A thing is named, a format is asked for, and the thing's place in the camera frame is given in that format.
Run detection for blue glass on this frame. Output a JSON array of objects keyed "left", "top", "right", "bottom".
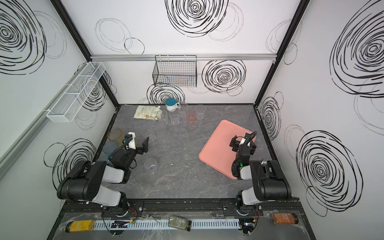
[{"left": 102, "top": 141, "right": 119, "bottom": 156}]

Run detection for amber glass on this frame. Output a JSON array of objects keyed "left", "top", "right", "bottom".
[{"left": 108, "top": 129, "right": 125, "bottom": 146}]

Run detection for pink tray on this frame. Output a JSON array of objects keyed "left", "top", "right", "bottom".
[{"left": 199, "top": 120, "right": 252, "bottom": 180}]

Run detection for clear faceted glass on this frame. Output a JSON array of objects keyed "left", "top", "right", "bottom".
[{"left": 169, "top": 109, "right": 181, "bottom": 125}]

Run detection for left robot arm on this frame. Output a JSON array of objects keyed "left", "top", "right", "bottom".
[{"left": 57, "top": 132, "right": 150, "bottom": 211}]

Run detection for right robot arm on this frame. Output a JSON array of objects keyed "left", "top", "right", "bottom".
[{"left": 230, "top": 132, "right": 292, "bottom": 206}]

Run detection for clear tall glass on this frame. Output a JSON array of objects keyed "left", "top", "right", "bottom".
[{"left": 143, "top": 126, "right": 156, "bottom": 143}]

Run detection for short clear glass front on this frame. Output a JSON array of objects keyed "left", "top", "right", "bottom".
[{"left": 144, "top": 158, "right": 158, "bottom": 174}]

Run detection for frosted textured glass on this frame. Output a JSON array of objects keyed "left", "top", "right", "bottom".
[{"left": 155, "top": 122, "right": 167, "bottom": 139}]

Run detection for organic sugar pouch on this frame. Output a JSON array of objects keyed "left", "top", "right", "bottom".
[{"left": 134, "top": 105, "right": 162, "bottom": 120}]

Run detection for white cup teal lid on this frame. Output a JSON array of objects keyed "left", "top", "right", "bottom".
[{"left": 165, "top": 98, "right": 180, "bottom": 112}]

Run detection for clear glass behind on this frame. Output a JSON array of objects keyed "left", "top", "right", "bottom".
[{"left": 180, "top": 103, "right": 189, "bottom": 119}]

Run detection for pink small glass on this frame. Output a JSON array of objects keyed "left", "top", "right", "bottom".
[{"left": 186, "top": 109, "right": 197, "bottom": 123}]

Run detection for yellow liquid bottle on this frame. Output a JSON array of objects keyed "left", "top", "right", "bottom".
[{"left": 65, "top": 220, "right": 96, "bottom": 233}]

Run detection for orange liquid bottle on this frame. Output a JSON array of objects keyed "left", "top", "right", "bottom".
[{"left": 272, "top": 213, "right": 299, "bottom": 225}]

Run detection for clear green bottle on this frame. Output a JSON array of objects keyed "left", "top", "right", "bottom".
[{"left": 168, "top": 216, "right": 192, "bottom": 232}]

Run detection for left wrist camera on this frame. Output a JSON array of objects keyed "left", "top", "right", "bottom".
[{"left": 123, "top": 132, "right": 136, "bottom": 150}]

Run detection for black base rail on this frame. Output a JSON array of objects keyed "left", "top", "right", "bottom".
[{"left": 61, "top": 197, "right": 304, "bottom": 217}]

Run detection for white wire shelf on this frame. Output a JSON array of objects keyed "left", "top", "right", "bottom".
[{"left": 47, "top": 62, "right": 106, "bottom": 123}]

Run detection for white cable duct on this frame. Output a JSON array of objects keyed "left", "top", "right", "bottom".
[{"left": 94, "top": 219, "right": 241, "bottom": 232}]

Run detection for black wire basket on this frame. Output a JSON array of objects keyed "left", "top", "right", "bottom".
[{"left": 152, "top": 55, "right": 198, "bottom": 88}]

